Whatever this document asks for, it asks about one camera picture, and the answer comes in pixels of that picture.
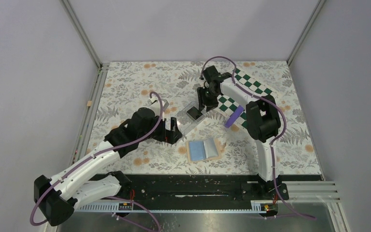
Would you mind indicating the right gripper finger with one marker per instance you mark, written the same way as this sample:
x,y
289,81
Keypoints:
x,y
211,104
200,93

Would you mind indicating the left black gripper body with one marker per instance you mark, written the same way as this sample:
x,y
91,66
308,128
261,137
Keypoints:
x,y
161,134

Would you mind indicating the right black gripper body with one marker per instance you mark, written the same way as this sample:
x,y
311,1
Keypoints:
x,y
209,94

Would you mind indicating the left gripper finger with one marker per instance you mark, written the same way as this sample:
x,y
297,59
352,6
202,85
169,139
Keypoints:
x,y
174,135
174,124

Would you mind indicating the clear plastic box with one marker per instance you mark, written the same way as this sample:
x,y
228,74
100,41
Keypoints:
x,y
186,124

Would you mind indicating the blue credit card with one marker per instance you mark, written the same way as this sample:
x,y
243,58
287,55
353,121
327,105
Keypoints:
x,y
197,150

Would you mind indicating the tan leather card holder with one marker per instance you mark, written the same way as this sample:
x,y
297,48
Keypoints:
x,y
212,149

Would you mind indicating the purple marker pen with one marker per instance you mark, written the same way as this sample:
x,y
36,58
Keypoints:
x,y
234,116

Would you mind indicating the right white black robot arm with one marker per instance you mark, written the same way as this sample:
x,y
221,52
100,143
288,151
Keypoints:
x,y
262,118

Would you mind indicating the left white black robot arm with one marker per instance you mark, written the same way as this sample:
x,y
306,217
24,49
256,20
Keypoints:
x,y
59,196

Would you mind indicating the floral patterned table mat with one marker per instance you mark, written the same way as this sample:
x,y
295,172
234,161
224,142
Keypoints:
x,y
127,87

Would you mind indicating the green white checkered board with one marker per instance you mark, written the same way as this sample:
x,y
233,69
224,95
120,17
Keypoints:
x,y
234,97

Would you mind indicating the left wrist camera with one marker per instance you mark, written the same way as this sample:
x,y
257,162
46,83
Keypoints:
x,y
155,107

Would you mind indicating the aluminium frame rail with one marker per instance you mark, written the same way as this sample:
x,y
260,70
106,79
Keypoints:
x,y
312,192

